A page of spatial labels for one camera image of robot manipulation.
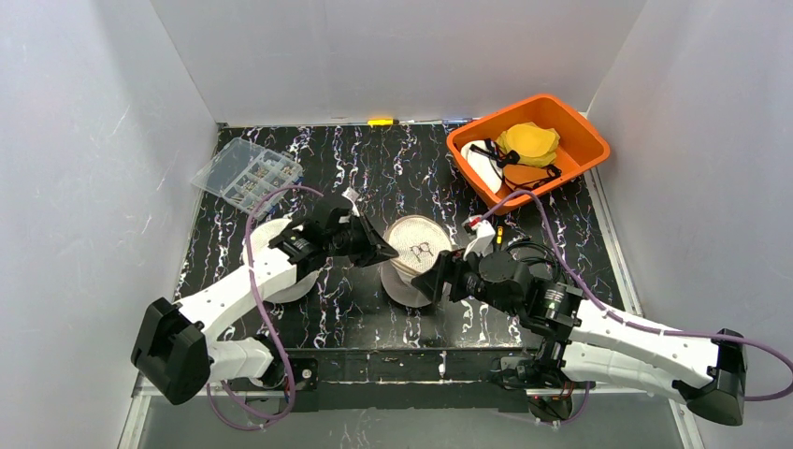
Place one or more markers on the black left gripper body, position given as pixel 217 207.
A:
pixel 358 234

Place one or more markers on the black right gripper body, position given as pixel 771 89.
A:
pixel 449 277

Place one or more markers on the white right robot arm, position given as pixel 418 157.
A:
pixel 582 343

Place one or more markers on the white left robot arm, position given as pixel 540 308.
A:
pixel 178 346

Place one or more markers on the yellow bra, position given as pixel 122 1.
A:
pixel 529 145

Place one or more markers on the clear plastic screw box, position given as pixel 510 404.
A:
pixel 247 175

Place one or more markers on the yellow tape piece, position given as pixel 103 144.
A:
pixel 382 122

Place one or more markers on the orange plastic bin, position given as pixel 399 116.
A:
pixel 581 147

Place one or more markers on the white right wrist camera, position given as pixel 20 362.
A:
pixel 482 236

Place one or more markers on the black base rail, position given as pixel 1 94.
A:
pixel 433 378

